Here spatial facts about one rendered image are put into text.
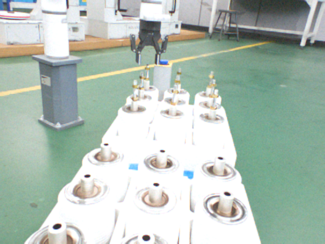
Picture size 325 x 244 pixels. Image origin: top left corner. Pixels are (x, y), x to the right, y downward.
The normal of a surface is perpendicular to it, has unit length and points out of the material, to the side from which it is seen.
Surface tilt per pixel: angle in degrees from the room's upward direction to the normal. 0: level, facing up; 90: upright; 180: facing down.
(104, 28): 90
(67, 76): 90
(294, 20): 90
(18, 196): 0
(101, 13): 90
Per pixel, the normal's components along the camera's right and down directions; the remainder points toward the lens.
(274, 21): -0.60, 0.27
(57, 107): 0.14, 0.40
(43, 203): 0.08, -0.92
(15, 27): 0.80, 0.29
